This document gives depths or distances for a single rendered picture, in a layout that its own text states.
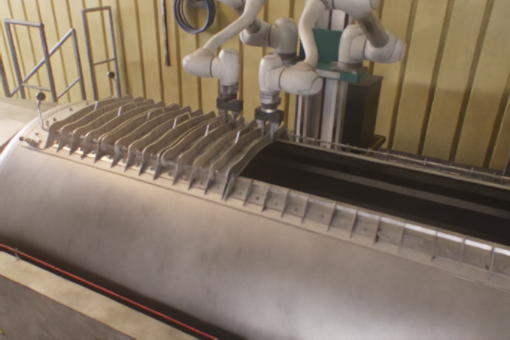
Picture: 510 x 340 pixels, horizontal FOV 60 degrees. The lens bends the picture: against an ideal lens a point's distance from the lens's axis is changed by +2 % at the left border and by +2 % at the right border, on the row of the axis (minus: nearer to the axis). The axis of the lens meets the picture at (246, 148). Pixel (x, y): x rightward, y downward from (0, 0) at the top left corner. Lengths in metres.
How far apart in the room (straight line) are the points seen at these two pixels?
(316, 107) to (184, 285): 1.84
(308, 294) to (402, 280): 0.31
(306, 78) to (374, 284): 0.83
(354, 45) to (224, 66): 0.97
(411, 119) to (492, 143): 0.63
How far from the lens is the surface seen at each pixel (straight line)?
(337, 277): 1.59
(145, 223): 1.90
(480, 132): 3.93
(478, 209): 2.44
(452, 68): 3.80
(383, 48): 2.63
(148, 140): 2.12
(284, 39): 2.95
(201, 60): 2.12
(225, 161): 1.88
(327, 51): 3.00
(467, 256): 1.61
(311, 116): 3.26
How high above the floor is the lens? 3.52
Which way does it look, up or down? 25 degrees down
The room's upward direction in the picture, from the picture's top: 1 degrees clockwise
